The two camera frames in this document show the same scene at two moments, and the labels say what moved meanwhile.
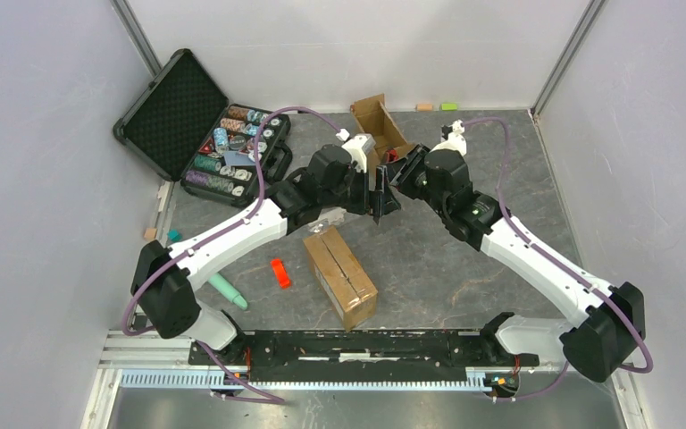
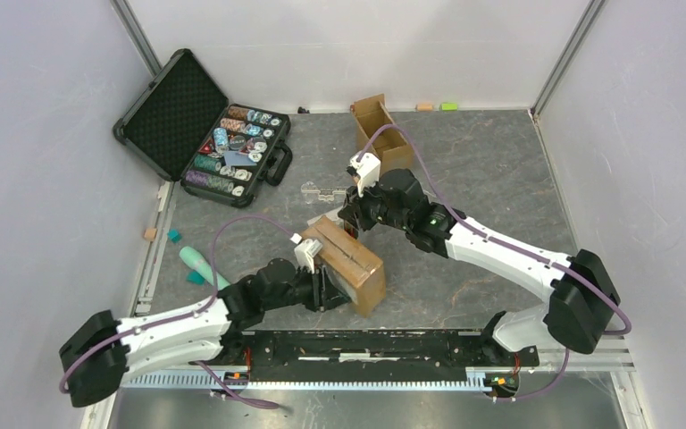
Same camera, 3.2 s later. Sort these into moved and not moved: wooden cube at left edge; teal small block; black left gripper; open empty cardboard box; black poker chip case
Moved: black left gripper
Not moved: open empty cardboard box; teal small block; black poker chip case; wooden cube at left edge
